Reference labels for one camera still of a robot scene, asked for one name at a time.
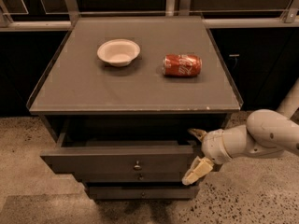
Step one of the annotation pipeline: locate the metal railing frame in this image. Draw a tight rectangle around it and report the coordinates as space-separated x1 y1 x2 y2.
1 0 298 30

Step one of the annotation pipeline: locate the grey middle drawer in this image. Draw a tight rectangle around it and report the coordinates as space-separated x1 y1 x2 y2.
74 172 184 182

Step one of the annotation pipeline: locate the grey drawer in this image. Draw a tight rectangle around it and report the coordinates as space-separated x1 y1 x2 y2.
87 186 199 200
74 172 184 182
39 119 204 175

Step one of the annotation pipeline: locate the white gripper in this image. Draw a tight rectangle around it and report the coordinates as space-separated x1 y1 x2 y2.
182 128 232 186

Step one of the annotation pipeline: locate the white paper bowl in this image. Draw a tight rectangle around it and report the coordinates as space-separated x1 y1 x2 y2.
97 39 140 67

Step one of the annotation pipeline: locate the grey top drawer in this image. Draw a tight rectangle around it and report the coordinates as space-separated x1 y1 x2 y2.
39 119 204 175

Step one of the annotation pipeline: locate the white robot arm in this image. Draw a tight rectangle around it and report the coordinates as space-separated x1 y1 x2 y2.
182 79 299 186

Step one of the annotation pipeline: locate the grey drawer cabinet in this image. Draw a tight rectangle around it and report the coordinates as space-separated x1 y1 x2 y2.
28 17 242 189

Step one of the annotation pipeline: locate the grey bottom drawer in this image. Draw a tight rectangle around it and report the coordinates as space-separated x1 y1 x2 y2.
87 186 199 200

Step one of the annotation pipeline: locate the red soda can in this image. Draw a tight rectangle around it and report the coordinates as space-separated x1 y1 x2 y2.
163 54 202 77

